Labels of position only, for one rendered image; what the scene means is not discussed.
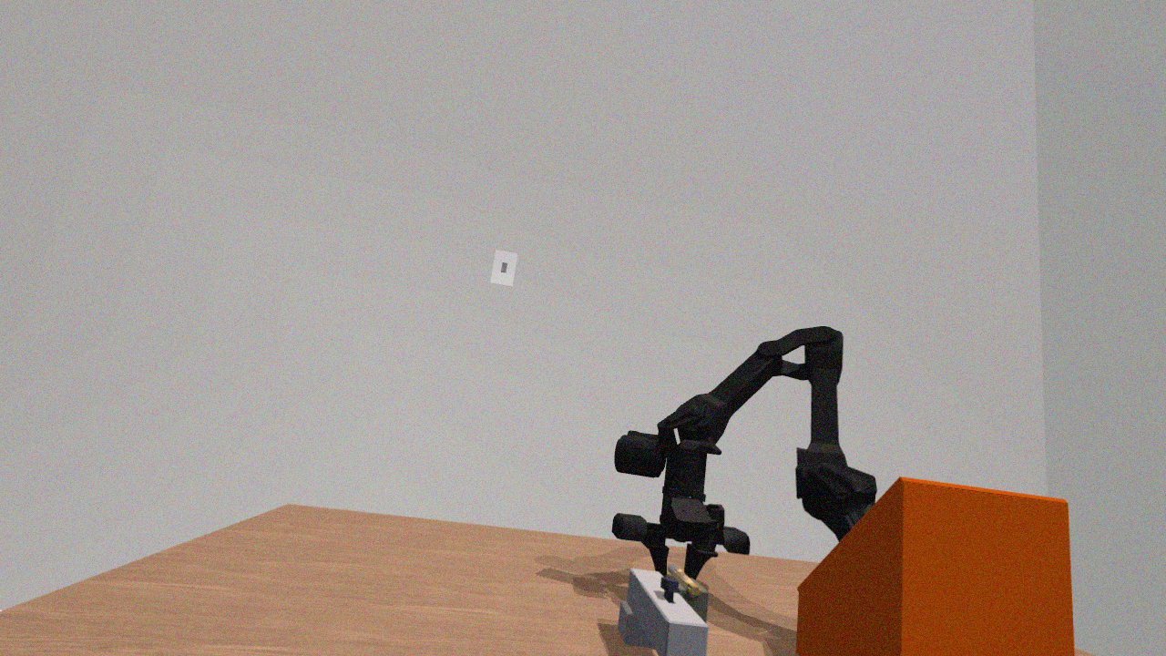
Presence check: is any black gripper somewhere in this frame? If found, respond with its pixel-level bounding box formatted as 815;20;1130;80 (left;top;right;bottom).
612;480;750;580

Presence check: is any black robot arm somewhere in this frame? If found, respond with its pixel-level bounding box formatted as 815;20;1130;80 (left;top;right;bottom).
614;326;877;543

